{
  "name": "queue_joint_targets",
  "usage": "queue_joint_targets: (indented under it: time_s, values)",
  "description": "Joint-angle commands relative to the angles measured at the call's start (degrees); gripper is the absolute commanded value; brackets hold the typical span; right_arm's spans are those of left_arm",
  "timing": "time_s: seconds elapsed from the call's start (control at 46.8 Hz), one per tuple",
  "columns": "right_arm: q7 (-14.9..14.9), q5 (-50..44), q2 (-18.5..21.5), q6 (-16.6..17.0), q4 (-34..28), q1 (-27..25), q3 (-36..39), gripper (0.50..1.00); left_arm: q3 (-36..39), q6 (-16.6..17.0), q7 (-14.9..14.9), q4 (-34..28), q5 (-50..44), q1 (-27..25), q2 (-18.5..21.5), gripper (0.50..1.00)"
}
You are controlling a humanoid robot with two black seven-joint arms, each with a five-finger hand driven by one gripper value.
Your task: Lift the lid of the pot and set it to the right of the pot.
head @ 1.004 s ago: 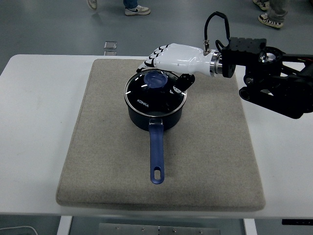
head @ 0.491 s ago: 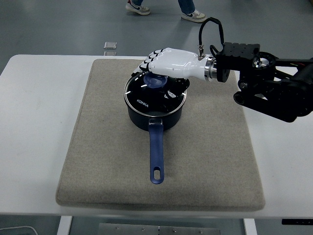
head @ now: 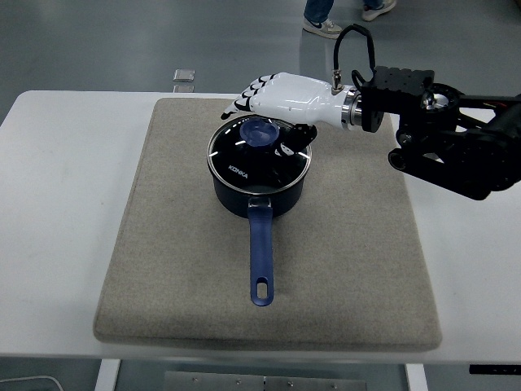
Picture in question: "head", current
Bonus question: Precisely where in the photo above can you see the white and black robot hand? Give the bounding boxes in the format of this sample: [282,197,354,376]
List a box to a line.
[221,72,351,158]

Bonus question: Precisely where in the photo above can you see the glass pot lid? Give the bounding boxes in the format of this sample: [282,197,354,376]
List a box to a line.
[206,114,313,192]

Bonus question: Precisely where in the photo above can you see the person's leg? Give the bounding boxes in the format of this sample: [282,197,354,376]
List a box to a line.
[303,0,344,40]
[361,0,398,22]

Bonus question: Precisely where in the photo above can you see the beige fabric mat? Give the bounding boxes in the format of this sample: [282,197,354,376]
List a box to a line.
[92,97,443,352]

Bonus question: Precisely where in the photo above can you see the grey metal plate with screws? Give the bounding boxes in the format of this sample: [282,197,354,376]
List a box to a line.
[164,370,367,391]

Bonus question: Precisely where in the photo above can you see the white table leg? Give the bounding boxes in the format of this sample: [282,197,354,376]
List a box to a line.
[94,358,122,391]
[405,362,429,391]

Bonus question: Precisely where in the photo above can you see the black table control panel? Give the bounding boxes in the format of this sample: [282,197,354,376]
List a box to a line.
[468,363,521,375]

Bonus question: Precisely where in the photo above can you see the dark pot with blue handle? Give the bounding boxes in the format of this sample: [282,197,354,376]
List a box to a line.
[210,170,307,307]

